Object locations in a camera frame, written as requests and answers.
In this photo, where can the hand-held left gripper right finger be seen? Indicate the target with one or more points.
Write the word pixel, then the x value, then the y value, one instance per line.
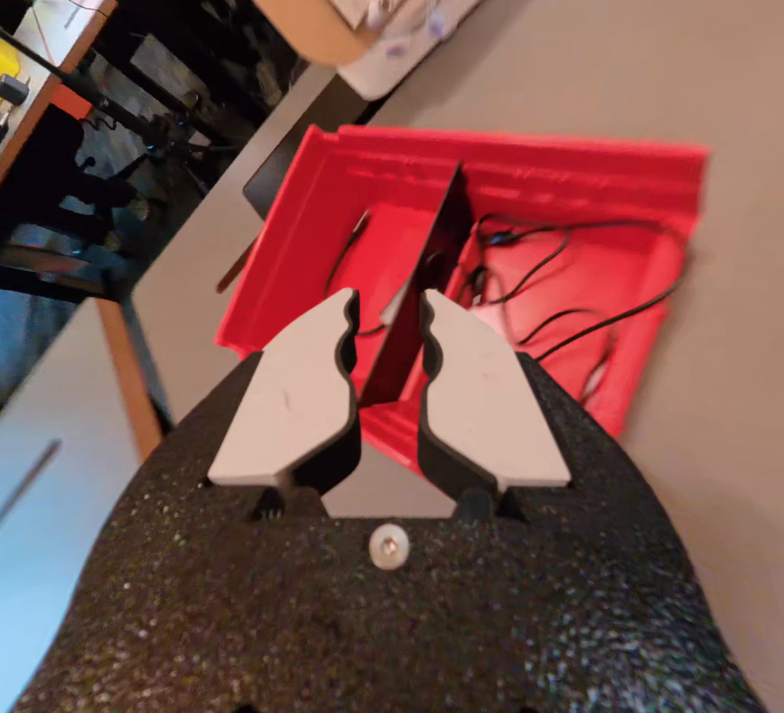
pixel 490 400

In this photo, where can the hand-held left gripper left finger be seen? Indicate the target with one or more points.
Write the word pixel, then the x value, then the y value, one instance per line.
pixel 288 400

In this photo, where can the red plastic bin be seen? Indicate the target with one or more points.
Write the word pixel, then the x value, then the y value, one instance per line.
pixel 398 186

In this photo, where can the grey desk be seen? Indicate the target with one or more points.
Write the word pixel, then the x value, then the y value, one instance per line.
pixel 612 51

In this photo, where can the black bin divider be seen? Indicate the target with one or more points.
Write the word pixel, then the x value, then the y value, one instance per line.
pixel 441 235

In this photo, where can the black office chair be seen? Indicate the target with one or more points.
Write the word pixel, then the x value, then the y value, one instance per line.
pixel 49 174

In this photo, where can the yellow object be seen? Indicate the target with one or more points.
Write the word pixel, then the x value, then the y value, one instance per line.
pixel 7 59

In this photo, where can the black table frame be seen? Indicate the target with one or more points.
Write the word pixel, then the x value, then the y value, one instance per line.
pixel 159 14

